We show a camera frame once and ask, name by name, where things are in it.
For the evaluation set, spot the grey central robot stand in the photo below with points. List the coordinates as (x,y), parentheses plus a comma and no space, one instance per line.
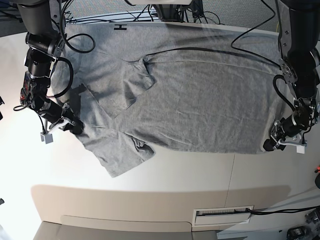
(168,12)

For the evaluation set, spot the orange black object right edge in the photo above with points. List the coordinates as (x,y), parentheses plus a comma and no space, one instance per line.
(317,170)

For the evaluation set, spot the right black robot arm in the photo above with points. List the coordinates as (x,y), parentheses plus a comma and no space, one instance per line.
(46,38)

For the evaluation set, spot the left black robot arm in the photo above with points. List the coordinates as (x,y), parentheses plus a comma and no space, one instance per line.
(297,85)

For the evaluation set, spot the grey T-shirt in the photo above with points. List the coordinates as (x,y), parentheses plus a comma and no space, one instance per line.
(180,87)

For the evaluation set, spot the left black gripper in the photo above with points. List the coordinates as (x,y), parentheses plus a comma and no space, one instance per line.
(276,132)

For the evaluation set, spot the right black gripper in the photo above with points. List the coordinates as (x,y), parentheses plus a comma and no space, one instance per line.
(76,126)

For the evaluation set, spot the black device bottom right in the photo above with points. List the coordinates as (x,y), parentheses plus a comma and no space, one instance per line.
(298,233)

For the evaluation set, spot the white table cable port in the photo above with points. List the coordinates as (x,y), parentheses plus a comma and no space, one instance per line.
(212,217)

